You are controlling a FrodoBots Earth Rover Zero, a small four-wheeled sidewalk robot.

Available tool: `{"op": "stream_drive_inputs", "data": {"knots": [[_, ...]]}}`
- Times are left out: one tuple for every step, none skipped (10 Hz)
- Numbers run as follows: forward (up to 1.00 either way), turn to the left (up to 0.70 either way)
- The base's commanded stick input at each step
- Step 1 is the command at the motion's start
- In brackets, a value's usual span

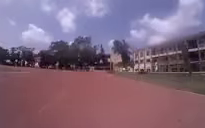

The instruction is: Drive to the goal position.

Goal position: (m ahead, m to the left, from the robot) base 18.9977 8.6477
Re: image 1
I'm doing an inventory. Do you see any pale building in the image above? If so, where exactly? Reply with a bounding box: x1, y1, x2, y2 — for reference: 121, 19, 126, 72
109, 53, 124, 72

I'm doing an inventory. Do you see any row of trees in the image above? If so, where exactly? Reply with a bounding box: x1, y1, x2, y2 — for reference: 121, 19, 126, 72
0, 35, 111, 72

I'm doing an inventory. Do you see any long multi-storey building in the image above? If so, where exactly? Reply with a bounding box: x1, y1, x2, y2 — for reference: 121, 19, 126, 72
131, 29, 205, 73

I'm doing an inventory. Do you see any tall dark tree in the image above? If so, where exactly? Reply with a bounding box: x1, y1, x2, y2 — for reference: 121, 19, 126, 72
111, 39, 133, 69

